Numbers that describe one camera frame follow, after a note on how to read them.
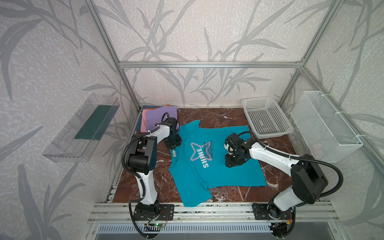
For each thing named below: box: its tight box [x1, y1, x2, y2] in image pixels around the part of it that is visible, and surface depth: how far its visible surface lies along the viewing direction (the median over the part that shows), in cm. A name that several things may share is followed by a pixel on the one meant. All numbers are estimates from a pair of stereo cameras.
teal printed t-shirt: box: [168, 120, 267, 207], surface depth 90 cm
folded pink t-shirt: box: [140, 109, 148, 133], surface depth 107 cm
